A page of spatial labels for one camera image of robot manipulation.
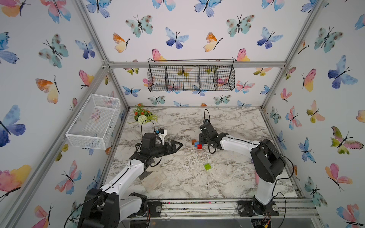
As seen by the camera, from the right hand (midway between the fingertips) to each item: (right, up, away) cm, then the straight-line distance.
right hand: (203, 134), depth 94 cm
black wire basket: (-13, +40, +3) cm, 42 cm away
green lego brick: (+2, -19, -6) cm, 20 cm away
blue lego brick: (-4, -6, +2) cm, 8 cm away
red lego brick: (-2, -8, +3) cm, 9 cm away
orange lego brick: (-6, -5, +4) cm, 9 cm away
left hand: (-15, -5, -13) cm, 21 cm away
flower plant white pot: (-40, +12, -1) cm, 42 cm away
